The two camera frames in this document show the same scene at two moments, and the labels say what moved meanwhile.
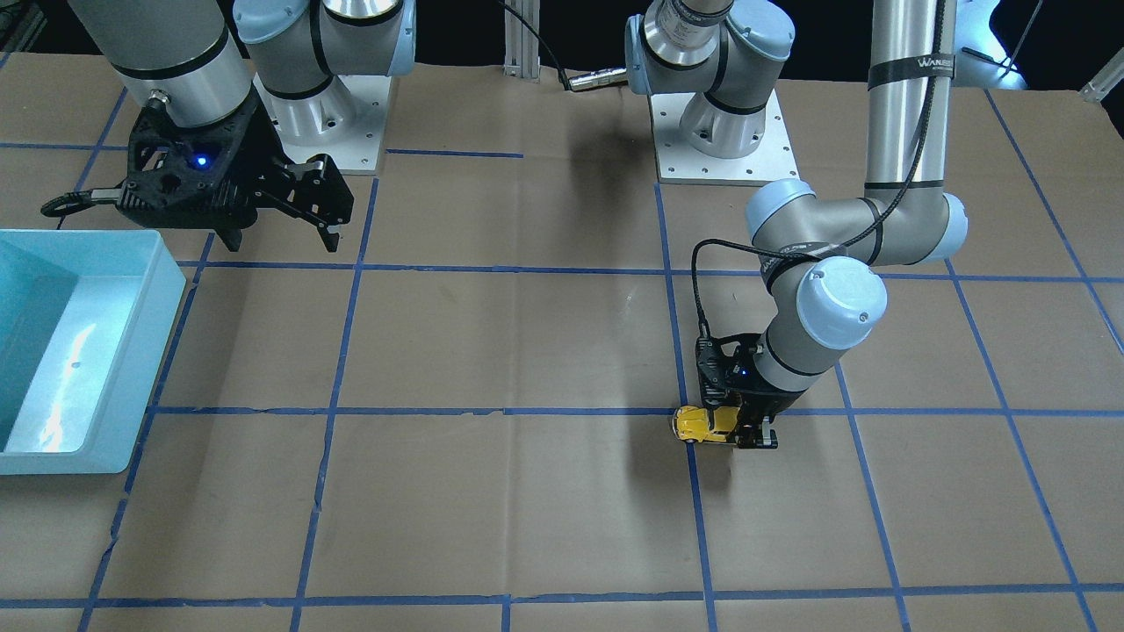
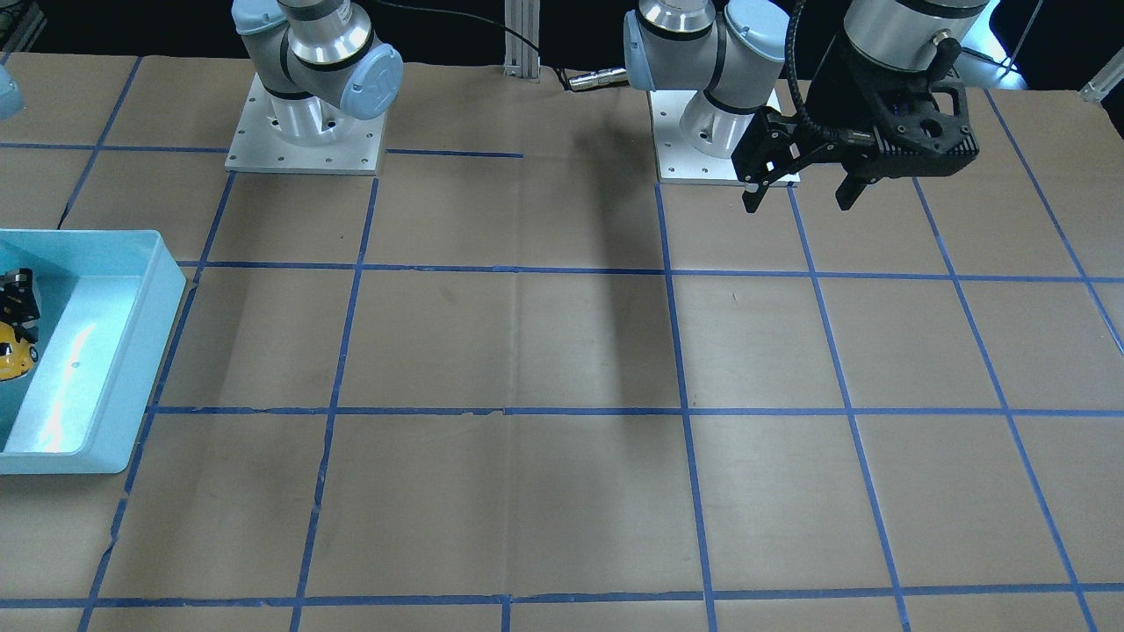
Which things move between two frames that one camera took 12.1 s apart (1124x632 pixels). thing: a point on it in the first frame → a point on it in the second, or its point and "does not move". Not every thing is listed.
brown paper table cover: (460, 420) does not move
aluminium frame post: (522, 45) does not move
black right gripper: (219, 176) → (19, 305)
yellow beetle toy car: (692, 423) → (16, 357)
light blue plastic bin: (86, 320) does not move
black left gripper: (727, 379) → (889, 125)
